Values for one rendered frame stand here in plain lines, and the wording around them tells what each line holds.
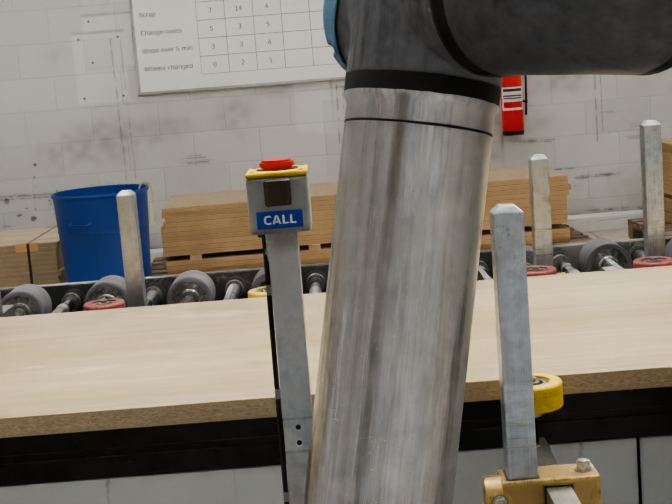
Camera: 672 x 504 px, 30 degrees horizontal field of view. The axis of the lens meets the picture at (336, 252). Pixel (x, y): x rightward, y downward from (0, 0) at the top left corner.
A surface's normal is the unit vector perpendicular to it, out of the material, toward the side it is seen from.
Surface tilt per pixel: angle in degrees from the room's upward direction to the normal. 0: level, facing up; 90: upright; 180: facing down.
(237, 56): 90
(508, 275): 90
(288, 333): 90
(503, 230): 90
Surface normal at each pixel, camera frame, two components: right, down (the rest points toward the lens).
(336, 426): -0.69, -0.06
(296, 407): 0.01, 0.15
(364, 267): -0.51, -0.04
